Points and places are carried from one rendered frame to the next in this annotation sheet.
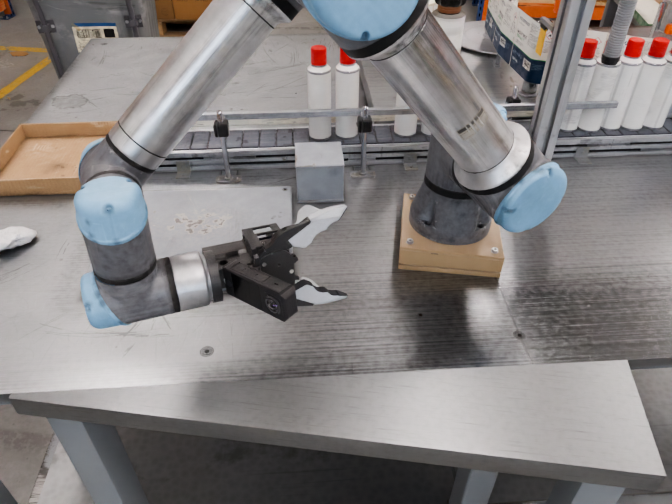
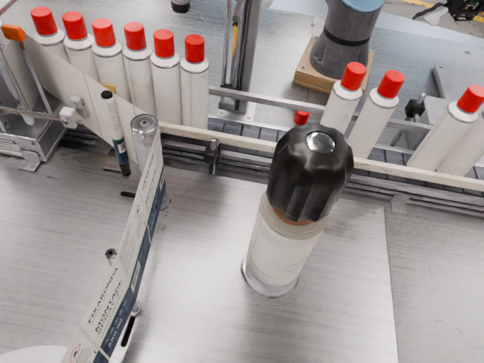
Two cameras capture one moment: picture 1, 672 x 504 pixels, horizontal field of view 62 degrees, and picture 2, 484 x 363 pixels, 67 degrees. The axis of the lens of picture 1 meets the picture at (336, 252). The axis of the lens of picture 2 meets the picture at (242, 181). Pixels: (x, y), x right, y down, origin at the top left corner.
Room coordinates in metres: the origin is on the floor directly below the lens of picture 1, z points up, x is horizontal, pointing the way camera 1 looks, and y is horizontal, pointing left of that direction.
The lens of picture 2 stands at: (1.73, -0.33, 1.42)
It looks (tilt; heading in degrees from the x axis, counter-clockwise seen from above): 53 degrees down; 185
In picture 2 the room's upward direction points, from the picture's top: 9 degrees clockwise
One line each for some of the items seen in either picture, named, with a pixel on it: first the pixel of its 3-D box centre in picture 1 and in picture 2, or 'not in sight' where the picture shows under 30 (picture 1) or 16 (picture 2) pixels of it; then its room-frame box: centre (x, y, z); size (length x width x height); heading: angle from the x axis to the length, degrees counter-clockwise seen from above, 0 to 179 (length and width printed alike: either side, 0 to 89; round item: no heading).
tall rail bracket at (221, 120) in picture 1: (224, 141); not in sight; (1.08, 0.24, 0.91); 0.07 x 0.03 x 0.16; 4
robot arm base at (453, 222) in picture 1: (453, 198); (342, 45); (0.85, -0.21, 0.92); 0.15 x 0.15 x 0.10
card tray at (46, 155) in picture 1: (69, 155); not in sight; (1.13, 0.61, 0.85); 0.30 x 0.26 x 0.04; 94
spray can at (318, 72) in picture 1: (319, 93); (477, 140); (1.17, 0.04, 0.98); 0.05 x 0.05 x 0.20
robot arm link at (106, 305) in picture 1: (130, 291); not in sight; (0.52, 0.27, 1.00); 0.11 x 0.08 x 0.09; 111
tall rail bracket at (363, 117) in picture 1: (362, 137); (407, 130); (1.10, -0.06, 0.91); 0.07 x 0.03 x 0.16; 4
